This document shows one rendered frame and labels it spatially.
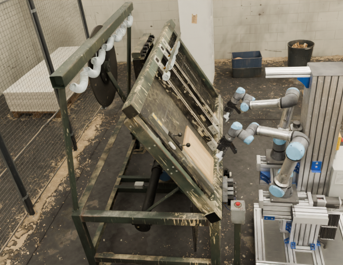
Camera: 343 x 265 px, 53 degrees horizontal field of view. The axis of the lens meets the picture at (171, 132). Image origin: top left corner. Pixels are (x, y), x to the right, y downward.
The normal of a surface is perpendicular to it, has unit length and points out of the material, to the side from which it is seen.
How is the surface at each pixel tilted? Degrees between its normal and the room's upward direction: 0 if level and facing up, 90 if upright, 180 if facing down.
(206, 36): 90
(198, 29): 90
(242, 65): 90
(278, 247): 0
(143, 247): 0
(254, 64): 90
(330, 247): 0
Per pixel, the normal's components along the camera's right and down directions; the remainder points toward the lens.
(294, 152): -0.55, 0.39
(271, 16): -0.17, 0.55
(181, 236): -0.10, -0.83
